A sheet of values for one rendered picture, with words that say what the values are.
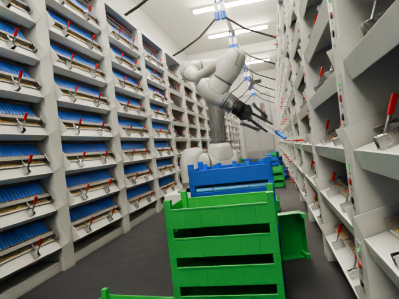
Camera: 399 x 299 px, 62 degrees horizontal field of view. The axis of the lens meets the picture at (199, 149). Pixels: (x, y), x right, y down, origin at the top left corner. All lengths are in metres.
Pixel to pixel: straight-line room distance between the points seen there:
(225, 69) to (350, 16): 0.88
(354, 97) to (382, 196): 0.22
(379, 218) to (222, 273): 0.41
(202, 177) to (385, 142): 0.72
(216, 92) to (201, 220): 0.84
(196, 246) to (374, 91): 0.58
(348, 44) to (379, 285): 0.52
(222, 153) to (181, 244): 1.26
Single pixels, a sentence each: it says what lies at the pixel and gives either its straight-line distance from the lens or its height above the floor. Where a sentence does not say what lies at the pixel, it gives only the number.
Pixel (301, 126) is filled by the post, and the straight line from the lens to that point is 2.18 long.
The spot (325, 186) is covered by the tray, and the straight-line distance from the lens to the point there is 1.50.
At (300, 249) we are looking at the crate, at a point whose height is 0.02.
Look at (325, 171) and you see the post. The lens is 1.49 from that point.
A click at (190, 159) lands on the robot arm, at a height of 0.47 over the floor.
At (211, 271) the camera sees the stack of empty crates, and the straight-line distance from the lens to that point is 0.95.
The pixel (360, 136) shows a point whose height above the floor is 0.52.
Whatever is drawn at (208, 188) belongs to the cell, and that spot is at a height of 0.39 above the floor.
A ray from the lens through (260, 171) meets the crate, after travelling 1.18.
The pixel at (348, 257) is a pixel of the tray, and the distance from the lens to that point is 1.27.
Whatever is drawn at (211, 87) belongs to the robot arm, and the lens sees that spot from 1.63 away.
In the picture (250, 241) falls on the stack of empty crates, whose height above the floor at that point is 0.28.
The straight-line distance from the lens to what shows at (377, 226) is 0.82.
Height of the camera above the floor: 0.53
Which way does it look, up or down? level
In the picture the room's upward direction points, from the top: 7 degrees counter-clockwise
